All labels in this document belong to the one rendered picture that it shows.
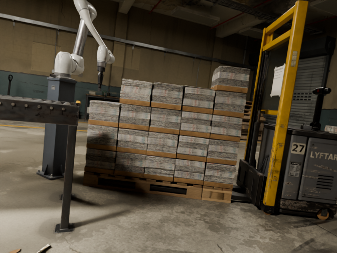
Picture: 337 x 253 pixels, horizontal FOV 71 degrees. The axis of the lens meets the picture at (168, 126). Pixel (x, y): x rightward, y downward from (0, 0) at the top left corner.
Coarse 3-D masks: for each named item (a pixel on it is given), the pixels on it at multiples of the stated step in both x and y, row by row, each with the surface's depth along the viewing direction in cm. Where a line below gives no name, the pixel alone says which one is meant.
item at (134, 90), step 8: (128, 80) 219; (136, 80) 219; (128, 88) 221; (136, 88) 221; (144, 88) 220; (152, 88) 227; (120, 96) 222; (128, 96) 222; (136, 96) 221; (144, 96) 221
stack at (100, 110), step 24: (120, 120) 224; (144, 120) 224; (168, 120) 224; (192, 120) 224; (120, 144) 226; (144, 144) 226; (168, 144) 226; (192, 144) 226; (120, 168) 228; (144, 168) 232; (168, 168) 228; (192, 168) 227; (144, 192) 230; (192, 192) 230
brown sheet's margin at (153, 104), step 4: (152, 104) 222; (156, 104) 222; (160, 104) 222; (164, 104) 222; (168, 104) 222; (172, 104) 222; (168, 108) 222; (172, 108) 222; (176, 108) 222; (180, 108) 222
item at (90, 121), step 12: (96, 120) 224; (168, 132) 225; (180, 132) 224; (192, 132) 224; (96, 144) 226; (168, 156) 226; (180, 156) 226; (192, 156) 226; (84, 168) 229; (96, 168) 229; (168, 180) 229; (180, 180) 229; (192, 180) 228
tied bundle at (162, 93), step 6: (156, 84) 221; (162, 84) 221; (156, 90) 222; (162, 90) 222; (168, 90) 221; (174, 90) 221; (180, 90) 221; (156, 96) 222; (162, 96) 222; (168, 96) 222; (174, 96) 222; (180, 96) 222; (162, 102) 222; (168, 102) 222; (174, 102) 222; (180, 102) 222
